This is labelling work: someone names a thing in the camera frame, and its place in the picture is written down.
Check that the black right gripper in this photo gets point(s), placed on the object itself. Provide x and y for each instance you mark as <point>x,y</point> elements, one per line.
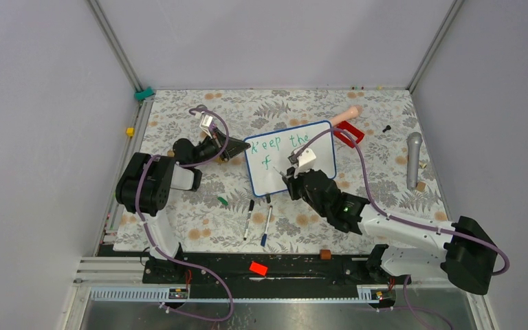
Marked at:
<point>292,182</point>

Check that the black whiteboard marker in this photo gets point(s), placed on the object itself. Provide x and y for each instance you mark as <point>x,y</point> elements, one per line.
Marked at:
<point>248,219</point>

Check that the yellow small cube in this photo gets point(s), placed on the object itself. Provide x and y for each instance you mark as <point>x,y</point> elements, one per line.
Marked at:
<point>130,132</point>

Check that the teal corner clamp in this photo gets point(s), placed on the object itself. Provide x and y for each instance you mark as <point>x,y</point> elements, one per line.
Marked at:
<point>144,94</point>

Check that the brown small block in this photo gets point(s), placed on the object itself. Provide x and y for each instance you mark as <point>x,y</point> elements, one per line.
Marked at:
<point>325,254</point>

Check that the blue framed whiteboard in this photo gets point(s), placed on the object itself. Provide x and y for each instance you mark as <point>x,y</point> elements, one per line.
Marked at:
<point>274,148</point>

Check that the green whiteboard marker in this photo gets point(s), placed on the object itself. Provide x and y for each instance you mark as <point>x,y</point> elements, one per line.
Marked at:
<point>281,173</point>

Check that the pink microphone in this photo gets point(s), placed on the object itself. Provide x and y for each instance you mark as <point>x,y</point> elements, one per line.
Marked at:
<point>351,113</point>

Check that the silver microphone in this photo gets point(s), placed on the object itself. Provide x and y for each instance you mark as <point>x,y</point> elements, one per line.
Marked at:
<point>414,142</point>

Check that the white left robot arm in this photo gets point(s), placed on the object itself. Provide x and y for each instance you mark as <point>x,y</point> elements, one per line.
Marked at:
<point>145,185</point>

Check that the red flat card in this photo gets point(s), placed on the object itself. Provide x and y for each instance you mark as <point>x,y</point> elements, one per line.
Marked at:
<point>258,268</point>

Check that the blue whiteboard marker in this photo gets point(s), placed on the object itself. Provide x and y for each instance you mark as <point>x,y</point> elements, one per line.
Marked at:
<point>267,225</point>

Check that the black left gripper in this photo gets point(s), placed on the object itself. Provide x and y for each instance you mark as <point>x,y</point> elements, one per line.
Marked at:
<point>229,148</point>

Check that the wooden small cube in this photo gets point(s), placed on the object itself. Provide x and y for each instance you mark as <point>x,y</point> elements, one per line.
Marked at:
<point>421,186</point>

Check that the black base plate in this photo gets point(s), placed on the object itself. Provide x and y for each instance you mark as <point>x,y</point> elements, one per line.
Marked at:
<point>208,274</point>

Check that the green marker cap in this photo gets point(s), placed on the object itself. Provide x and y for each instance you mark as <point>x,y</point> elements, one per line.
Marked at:
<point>223,201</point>

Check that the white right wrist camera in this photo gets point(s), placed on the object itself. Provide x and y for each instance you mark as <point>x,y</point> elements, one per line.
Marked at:
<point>302,160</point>

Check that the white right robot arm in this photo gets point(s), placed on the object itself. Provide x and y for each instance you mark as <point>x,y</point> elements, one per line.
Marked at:
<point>461,251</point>

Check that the red rectangular frame block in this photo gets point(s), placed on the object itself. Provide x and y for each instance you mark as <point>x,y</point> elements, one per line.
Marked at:
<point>348,134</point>

